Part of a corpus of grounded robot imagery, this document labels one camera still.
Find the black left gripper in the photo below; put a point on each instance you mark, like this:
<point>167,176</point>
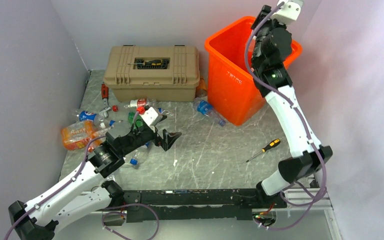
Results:
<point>169,138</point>

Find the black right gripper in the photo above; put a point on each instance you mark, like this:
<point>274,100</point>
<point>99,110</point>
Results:
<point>265,11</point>

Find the blue label bottle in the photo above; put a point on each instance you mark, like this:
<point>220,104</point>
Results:
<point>206,109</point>

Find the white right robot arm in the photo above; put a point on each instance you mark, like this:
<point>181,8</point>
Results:
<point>267,66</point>

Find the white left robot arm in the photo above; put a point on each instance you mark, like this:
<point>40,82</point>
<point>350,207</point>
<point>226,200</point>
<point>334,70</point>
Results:
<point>86,188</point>

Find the orange plastic bin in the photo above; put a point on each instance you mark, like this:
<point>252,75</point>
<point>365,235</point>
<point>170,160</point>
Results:
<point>231,89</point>

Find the red label clear bottle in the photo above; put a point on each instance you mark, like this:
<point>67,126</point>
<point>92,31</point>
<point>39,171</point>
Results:
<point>141,102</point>

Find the orange bottle behind toolbox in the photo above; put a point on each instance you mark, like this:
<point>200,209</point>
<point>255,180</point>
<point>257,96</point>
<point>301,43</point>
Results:
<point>202,89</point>

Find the tan plastic toolbox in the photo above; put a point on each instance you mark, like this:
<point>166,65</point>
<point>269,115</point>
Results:
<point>173,81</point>

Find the red bottle cap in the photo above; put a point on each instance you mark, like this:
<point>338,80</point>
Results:
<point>115,108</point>

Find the black yellow screwdriver on toolbox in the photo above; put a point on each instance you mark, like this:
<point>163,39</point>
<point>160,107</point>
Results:
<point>155,62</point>

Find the pepsi bottle far left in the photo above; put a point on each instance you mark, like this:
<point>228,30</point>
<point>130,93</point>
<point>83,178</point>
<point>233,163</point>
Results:
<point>98,120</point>

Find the crushed orange label bottle left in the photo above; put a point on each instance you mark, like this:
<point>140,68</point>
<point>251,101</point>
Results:
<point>77,135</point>

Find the yellow black screwdriver on table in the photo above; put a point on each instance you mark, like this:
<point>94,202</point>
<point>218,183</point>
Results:
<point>274,143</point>

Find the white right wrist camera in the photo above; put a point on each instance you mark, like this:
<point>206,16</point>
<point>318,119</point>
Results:
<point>288,12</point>

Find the red handled tool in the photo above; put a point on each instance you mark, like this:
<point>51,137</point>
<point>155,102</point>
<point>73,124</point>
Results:
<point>105,101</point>

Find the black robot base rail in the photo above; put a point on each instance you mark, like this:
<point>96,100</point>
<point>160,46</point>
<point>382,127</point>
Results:
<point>188,204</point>

